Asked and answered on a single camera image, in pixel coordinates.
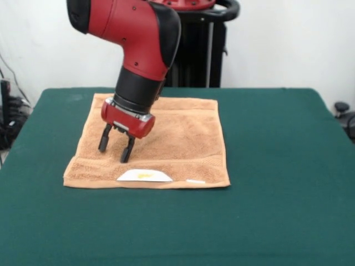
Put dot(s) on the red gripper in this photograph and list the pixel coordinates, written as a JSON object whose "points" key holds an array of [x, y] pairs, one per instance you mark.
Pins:
{"points": [[124, 123]]}

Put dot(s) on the red robot base plate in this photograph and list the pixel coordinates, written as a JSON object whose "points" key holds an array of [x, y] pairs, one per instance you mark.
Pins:
{"points": [[191, 4]]}

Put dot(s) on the dark green table cloth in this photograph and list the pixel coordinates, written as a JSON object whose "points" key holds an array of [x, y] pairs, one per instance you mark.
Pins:
{"points": [[83, 221]]}

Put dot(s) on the tan terry towel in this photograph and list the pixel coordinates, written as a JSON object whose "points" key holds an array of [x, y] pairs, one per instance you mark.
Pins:
{"points": [[188, 138]]}

